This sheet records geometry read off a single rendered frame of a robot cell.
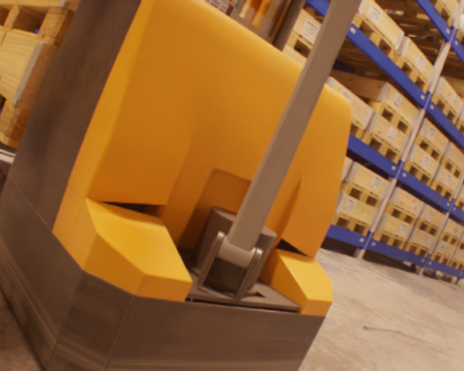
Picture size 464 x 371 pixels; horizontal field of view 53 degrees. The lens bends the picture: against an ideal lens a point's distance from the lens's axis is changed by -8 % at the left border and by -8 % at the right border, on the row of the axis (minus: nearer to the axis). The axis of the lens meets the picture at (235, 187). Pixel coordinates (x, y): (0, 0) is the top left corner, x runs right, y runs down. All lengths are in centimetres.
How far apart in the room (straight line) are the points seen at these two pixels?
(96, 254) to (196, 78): 45
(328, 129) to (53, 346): 96
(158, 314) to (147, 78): 47
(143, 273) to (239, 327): 33
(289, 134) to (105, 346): 56
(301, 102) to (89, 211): 48
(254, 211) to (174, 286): 23
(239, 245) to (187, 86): 36
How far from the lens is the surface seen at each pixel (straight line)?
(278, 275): 138
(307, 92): 105
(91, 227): 96
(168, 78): 108
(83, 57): 125
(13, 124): 162
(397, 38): 533
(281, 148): 104
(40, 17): 213
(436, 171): 682
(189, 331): 108
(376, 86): 538
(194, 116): 112
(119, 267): 94
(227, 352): 120
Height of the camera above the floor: 59
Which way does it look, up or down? 4 degrees down
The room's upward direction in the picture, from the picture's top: 24 degrees clockwise
